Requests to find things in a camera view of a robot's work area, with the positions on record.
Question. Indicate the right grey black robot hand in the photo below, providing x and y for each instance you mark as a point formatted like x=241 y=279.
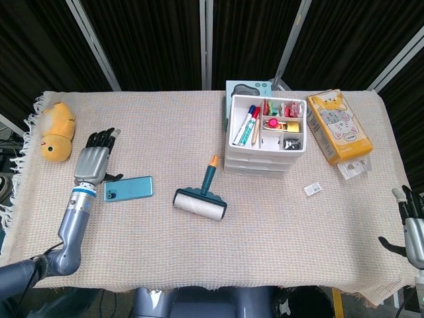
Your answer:
x=416 y=240

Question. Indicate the teal lint roller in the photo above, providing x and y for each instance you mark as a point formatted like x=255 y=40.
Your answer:
x=198 y=205

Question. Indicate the blue capped white marker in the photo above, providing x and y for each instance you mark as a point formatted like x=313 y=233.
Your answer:
x=245 y=124

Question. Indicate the black smartphone with blue back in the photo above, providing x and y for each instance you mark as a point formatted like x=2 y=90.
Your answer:
x=132 y=189

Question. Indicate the wooden pencil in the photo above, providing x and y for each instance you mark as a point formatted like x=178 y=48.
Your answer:
x=255 y=130

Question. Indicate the black waste bin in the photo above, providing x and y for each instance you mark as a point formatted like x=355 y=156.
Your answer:
x=304 y=303

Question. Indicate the teal card behind organizer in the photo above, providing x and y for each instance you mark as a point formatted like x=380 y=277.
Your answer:
x=246 y=87

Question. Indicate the black curtain panel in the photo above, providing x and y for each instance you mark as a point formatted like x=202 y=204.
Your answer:
x=36 y=46
x=149 y=43
x=251 y=36
x=409 y=109
x=351 y=36

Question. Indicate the black binder clips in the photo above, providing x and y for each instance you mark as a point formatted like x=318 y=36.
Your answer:
x=291 y=144

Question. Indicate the small white barcode label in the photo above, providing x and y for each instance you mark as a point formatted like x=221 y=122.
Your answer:
x=313 y=189

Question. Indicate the yellow cat print tissue pack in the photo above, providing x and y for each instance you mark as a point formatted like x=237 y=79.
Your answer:
x=341 y=132

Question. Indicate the yellow plush duck toy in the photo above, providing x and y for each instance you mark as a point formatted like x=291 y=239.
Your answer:
x=56 y=139

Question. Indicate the grey robot torso base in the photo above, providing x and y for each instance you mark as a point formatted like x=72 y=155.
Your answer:
x=198 y=303

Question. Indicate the grey aluminium frame post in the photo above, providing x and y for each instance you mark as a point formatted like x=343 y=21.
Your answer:
x=92 y=43
x=397 y=56
x=291 y=43
x=11 y=125
x=206 y=43

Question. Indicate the green and red clips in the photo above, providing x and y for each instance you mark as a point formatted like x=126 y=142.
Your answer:
x=268 y=107

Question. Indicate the yellow table leg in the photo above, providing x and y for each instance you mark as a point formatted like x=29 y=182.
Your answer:
x=337 y=303

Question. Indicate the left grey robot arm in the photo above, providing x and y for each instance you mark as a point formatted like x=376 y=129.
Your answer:
x=74 y=225

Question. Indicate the red capped marker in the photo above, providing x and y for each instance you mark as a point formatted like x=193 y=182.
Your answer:
x=257 y=112

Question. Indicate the pink round keyring tag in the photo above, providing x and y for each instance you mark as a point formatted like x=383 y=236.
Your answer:
x=273 y=124

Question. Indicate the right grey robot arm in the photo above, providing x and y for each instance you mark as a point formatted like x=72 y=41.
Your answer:
x=420 y=285

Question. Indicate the white drawer organizer box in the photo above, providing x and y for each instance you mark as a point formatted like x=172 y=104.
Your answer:
x=258 y=162

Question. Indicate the clear box of red clips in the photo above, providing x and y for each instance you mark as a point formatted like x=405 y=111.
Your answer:
x=293 y=109

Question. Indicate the beige woven tablecloth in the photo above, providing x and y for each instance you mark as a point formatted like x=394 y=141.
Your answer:
x=149 y=248

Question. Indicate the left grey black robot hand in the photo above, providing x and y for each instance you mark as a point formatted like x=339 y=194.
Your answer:
x=91 y=164

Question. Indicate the clear plastic blister pack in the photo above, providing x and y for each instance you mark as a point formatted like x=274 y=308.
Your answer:
x=354 y=169

